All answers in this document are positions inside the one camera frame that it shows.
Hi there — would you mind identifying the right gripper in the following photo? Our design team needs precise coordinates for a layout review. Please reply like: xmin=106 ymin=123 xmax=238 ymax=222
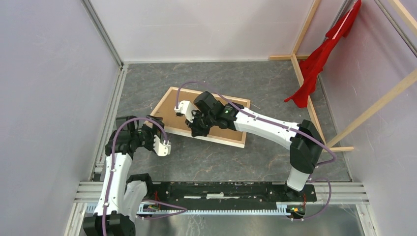
xmin=185 ymin=108 xmax=216 ymax=137

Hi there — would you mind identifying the white wooden picture frame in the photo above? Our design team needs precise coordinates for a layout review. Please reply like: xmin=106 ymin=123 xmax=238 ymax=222
xmin=145 ymin=86 xmax=251 ymax=149

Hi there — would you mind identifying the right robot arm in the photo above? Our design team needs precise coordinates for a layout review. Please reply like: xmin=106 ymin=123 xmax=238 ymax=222
xmin=175 ymin=91 xmax=324 ymax=201

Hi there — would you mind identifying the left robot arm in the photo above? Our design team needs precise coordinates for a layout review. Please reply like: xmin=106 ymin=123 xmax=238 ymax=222
xmin=83 ymin=115 xmax=171 ymax=236

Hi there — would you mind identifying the red cloth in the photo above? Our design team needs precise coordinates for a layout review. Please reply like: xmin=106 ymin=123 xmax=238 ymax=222
xmin=284 ymin=0 xmax=362 ymax=108

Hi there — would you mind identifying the wooden beam rack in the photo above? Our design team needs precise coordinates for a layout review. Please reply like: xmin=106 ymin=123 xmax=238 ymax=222
xmin=269 ymin=0 xmax=417 ymax=152

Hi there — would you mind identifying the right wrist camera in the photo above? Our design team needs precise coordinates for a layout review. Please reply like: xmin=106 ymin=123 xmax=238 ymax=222
xmin=174 ymin=100 xmax=197 ymax=121

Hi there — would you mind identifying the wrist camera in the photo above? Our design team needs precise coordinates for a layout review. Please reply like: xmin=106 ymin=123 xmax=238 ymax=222
xmin=174 ymin=100 xmax=197 ymax=121
xmin=153 ymin=135 xmax=171 ymax=156

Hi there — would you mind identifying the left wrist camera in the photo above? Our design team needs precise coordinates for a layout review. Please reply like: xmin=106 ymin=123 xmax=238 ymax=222
xmin=153 ymin=135 xmax=171 ymax=156

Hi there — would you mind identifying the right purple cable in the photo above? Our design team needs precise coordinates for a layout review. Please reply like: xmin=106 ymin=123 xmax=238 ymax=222
xmin=175 ymin=81 xmax=337 ymax=222

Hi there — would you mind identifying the purple cable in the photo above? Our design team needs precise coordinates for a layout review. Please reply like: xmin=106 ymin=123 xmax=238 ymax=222
xmin=101 ymin=117 xmax=188 ymax=236
xmin=175 ymin=81 xmax=337 ymax=222

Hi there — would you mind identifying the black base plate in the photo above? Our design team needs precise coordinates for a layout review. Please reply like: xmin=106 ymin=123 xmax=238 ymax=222
xmin=144 ymin=181 xmax=317 ymax=211

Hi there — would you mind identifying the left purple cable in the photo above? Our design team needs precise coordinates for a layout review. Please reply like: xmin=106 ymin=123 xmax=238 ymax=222
xmin=101 ymin=117 xmax=188 ymax=236

